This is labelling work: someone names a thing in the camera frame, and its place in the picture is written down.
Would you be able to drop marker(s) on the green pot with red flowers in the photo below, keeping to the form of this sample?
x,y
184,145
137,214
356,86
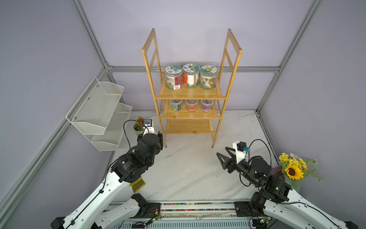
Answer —
x,y
139,126

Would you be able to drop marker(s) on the green-lid sunflower seed jar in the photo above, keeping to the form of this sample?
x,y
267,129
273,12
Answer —
x,y
207,77

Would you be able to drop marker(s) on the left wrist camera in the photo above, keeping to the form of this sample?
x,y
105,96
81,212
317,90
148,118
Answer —
x,y
148,126

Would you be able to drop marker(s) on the white mesh wall basket rack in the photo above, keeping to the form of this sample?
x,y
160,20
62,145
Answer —
x,y
99,115

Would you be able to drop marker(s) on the bamboo three-tier shelf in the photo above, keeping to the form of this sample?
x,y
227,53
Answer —
x,y
185,122

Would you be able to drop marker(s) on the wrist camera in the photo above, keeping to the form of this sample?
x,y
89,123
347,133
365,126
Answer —
x,y
148,126
241,151

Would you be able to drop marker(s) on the seed jar with floral lid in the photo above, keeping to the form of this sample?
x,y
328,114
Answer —
x,y
173,76

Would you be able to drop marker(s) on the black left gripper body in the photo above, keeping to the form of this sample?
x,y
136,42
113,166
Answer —
x,y
161,143

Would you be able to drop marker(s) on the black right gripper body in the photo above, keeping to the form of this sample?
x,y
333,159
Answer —
x,y
239,166

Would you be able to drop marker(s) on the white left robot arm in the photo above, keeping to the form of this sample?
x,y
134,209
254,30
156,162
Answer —
x,y
126,170

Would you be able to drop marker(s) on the black and yellow glove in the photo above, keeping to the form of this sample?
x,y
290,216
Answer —
x,y
137,185

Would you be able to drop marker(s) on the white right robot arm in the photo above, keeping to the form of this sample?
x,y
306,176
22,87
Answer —
x,y
276,198

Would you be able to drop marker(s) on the small clear seed cup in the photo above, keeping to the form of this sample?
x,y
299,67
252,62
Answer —
x,y
191,104
207,105
176,104

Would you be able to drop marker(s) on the seed jar with red base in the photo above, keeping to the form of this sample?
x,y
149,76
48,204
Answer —
x,y
191,75

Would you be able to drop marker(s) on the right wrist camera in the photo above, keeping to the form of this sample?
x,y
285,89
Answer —
x,y
241,151

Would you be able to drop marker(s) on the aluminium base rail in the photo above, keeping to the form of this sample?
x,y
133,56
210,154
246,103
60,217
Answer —
x,y
200,213

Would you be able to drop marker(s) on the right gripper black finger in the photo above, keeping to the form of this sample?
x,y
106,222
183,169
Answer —
x,y
224,160
231,152

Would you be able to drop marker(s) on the sunflower bouquet in vase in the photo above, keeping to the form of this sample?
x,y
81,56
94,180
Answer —
x,y
292,169

